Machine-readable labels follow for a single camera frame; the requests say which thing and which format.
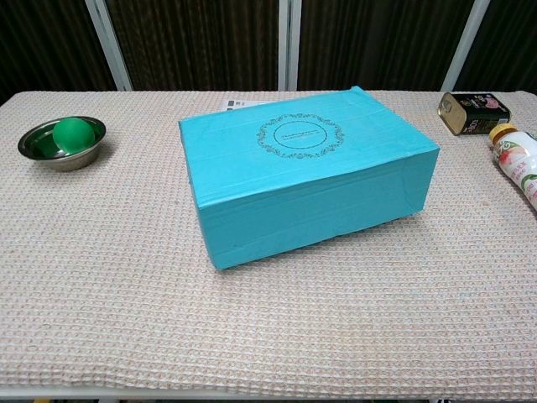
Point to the peach drink bottle yellow cap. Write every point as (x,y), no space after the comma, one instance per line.
(518,161)

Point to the turquoise shoe box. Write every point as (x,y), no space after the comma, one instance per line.
(302,176)

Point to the green ball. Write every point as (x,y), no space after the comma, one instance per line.
(73,133)

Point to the dark tin can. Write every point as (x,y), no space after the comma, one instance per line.
(474,113)

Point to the beige waffle tablecloth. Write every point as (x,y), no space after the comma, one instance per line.
(126,273)

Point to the white upright frame post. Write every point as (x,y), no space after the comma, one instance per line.
(289,42)

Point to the stainless steel bowl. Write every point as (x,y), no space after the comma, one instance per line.
(63,157)

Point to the white slanted frame post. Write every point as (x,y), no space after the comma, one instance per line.
(111,46)
(463,46)

